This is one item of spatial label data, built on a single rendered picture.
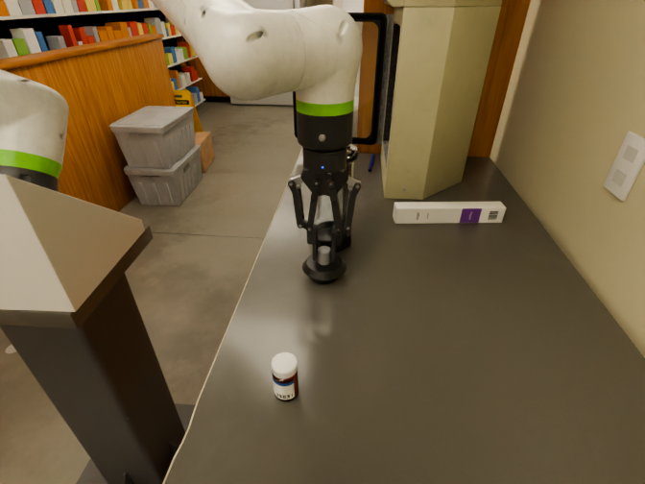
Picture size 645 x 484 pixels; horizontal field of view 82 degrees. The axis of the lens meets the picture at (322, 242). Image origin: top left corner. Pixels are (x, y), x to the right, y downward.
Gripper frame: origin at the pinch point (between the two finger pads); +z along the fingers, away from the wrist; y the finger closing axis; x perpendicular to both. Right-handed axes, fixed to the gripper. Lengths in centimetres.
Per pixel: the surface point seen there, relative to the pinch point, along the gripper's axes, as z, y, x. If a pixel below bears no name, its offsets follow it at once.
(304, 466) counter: 8.1, -1.1, 38.1
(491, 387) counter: 8.0, -27.7, 24.3
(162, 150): 53, 138, -192
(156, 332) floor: 102, 91, -62
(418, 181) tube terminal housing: 1.9, -23.2, -37.1
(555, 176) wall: -2, -57, -34
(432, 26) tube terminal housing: -36, -21, -37
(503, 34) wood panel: -32, -48, -74
